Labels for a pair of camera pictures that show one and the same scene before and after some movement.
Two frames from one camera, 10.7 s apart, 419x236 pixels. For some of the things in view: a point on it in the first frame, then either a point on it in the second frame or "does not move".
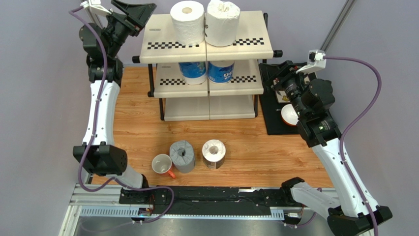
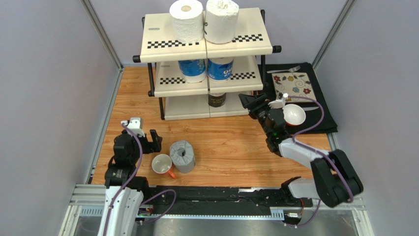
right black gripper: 281,79 -> 257,106
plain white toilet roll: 188,18 does not move
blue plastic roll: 194,73 does not move
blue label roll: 220,72 does not move
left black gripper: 137,16 -> 150,146
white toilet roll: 222,23 does not move
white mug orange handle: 162,163 does not move
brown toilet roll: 213,152 -> 216,102
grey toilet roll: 182,154 does not move
